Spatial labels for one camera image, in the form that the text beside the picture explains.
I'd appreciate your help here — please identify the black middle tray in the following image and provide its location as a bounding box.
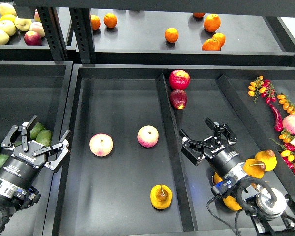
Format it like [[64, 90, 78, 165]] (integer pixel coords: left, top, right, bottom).
[[43, 64, 295, 236]]

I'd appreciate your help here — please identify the orange cherry tomato vine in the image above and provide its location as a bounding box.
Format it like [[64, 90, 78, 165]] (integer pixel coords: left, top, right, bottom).
[[276, 94, 295, 115]]

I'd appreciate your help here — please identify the pink apple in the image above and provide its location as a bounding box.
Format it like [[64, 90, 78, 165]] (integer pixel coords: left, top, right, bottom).
[[137, 125, 159, 148], [89, 133, 113, 157]]

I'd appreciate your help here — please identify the green avocado top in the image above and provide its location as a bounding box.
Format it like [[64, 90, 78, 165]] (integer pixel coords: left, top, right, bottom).
[[30, 122, 45, 139]]

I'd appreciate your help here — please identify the pale yellow apple middle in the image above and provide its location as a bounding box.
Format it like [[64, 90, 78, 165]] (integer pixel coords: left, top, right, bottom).
[[0, 20, 16, 36]]

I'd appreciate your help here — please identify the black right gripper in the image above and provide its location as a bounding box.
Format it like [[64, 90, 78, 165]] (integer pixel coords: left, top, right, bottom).
[[179, 118, 246, 178]]

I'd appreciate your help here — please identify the black left tray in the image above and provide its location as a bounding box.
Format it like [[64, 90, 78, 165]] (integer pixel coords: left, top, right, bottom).
[[0, 61, 72, 236]]

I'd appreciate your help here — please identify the red apple on shelf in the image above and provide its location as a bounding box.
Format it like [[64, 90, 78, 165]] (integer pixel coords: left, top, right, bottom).
[[24, 30, 42, 46]]

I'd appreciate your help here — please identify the green avocado centre hidden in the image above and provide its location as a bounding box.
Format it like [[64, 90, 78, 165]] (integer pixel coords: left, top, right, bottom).
[[14, 140, 22, 147]]

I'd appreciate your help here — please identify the cherry tomato bunch top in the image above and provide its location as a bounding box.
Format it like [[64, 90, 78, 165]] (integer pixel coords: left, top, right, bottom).
[[248, 75, 276, 103]]

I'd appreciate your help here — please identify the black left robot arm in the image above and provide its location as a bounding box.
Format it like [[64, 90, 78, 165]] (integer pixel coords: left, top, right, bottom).
[[0, 116, 71, 235]]

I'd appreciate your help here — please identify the cherry tomato bunch bottom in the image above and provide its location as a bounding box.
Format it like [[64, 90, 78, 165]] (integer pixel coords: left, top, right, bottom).
[[271, 129, 295, 175]]

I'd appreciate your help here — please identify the orange centre shelf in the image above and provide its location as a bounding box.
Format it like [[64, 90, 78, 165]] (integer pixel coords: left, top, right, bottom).
[[164, 28, 179, 43]]

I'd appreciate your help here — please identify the orange right small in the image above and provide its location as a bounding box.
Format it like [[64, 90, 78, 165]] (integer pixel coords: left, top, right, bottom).
[[212, 32, 226, 47]]

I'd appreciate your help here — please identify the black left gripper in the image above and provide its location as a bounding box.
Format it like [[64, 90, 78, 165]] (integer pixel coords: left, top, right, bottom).
[[0, 115, 71, 189]]

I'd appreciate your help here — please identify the black perforated post left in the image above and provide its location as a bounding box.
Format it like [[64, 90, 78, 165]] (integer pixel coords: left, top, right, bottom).
[[37, 6, 68, 61]]

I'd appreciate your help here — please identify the black upper shelf right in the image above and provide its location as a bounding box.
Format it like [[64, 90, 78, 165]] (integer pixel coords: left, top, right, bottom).
[[90, 9, 295, 66]]

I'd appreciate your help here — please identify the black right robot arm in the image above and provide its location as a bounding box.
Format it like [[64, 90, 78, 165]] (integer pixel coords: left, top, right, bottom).
[[179, 118, 295, 236]]

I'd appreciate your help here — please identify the orange front right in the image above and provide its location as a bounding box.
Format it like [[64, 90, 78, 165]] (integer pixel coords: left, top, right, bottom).
[[202, 38, 221, 51]]

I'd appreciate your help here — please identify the pale peach on shelf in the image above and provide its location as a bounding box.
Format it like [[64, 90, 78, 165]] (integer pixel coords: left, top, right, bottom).
[[29, 22, 45, 38]]

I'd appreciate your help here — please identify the black tray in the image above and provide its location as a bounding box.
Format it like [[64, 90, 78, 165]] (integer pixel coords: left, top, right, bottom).
[[0, 61, 72, 236], [43, 64, 295, 236]]

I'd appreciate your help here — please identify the red chili pepper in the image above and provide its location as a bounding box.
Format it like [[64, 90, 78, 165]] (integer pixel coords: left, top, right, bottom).
[[268, 103, 283, 132]]

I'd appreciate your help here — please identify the cherry tomato bunch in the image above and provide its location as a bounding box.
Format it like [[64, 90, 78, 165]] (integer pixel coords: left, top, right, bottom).
[[248, 75, 276, 103], [271, 129, 295, 175]]

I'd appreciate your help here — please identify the pink apple left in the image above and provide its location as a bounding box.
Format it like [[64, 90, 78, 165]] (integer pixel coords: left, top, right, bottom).
[[89, 133, 113, 157]]

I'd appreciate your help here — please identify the dark red apple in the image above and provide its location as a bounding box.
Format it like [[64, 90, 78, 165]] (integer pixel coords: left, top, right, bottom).
[[169, 89, 187, 110]]

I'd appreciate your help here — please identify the green avocado beside tray edge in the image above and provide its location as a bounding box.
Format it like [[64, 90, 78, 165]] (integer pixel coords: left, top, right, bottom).
[[36, 129, 53, 147]]

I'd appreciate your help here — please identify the large orange upper right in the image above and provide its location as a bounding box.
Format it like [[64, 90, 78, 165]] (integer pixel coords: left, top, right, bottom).
[[203, 14, 221, 32]]

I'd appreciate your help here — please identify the pink apple right tray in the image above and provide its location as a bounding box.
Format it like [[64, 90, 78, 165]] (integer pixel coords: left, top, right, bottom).
[[282, 115, 295, 135]]

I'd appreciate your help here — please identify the pink apple centre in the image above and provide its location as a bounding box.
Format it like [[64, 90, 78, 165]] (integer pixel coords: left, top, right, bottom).
[[137, 125, 159, 148]]

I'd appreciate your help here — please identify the bright red apple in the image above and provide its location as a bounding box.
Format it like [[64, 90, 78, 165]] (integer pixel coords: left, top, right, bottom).
[[169, 69, 190, 90]]

